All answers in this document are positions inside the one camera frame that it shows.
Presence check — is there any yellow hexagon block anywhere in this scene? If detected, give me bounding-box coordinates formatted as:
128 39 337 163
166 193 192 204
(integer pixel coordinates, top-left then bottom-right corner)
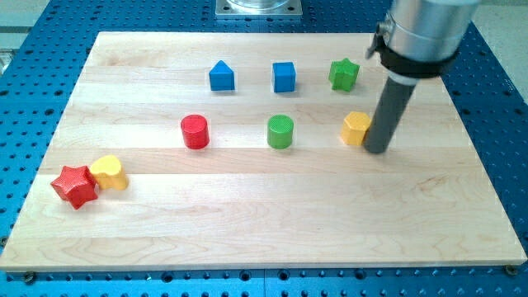
340 111 371 146

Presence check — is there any silver robot arm cylinder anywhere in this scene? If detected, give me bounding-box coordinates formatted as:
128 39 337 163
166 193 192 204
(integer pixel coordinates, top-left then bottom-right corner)
365 0 480 86

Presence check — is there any blue cube block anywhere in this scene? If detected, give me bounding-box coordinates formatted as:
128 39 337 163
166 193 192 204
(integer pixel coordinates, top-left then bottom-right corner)
272 62 296 93

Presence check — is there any green cylinder block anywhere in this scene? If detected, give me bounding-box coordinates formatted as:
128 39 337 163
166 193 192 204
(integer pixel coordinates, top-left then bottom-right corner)
267 115 294 149

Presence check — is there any red cylinder block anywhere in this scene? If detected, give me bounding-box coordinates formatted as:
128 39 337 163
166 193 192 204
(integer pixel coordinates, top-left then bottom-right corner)
181 115 210 149

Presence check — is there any blue triangular prism block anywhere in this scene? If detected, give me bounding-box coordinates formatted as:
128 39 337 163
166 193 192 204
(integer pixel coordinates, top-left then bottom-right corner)
209 60 235 92

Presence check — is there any light wooden board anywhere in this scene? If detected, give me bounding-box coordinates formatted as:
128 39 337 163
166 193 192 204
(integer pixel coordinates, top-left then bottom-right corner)
1 32 526 271

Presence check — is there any green star block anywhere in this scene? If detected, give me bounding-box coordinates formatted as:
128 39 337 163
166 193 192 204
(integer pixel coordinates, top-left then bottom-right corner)
328 58 360 92

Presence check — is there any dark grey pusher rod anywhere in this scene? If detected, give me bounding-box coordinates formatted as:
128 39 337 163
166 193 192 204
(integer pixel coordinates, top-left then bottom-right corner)
364 75 417 153

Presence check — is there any yellow heart block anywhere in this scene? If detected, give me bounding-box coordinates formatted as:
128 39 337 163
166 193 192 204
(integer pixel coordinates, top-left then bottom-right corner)
89 155 129 191

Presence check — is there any red star block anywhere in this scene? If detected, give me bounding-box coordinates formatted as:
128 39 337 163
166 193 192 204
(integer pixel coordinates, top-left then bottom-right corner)
50 166 98 210

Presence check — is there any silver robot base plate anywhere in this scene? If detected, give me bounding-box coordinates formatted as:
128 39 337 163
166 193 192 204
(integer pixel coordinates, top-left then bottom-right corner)
215 0 303 17

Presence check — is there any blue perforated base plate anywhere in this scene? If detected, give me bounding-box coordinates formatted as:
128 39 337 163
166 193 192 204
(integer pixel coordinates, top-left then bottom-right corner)
1 1 527 296

